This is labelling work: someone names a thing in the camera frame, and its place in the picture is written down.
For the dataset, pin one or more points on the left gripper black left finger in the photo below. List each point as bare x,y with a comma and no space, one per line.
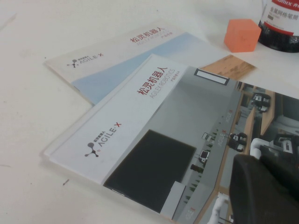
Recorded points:
252,191

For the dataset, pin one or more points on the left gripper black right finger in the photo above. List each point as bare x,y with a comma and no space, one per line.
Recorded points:
283,172

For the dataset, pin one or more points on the black mesh pen holder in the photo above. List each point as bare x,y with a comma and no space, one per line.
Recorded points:
280,25

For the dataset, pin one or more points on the brochure with grey office photo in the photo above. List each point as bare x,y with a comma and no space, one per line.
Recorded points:
144,130

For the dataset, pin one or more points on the orange foam cube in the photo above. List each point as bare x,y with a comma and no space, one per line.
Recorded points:
240,36

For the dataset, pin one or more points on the brochure with pale blue cover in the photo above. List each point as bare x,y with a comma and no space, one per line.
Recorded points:
112,58

